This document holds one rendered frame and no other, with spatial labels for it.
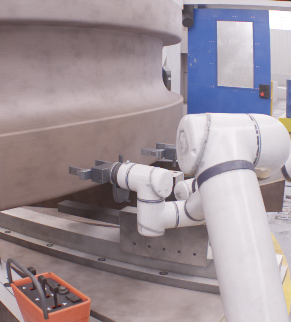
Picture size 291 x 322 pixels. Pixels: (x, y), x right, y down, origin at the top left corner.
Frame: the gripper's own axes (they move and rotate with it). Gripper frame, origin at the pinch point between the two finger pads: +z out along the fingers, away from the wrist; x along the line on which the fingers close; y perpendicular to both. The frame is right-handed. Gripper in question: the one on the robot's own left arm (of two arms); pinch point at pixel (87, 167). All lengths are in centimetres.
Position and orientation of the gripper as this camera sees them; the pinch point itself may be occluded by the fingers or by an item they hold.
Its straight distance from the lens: 154.9
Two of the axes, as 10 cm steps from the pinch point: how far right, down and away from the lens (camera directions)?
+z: -8.0, -1.3, 5.8
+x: -6.0, 1.5, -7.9
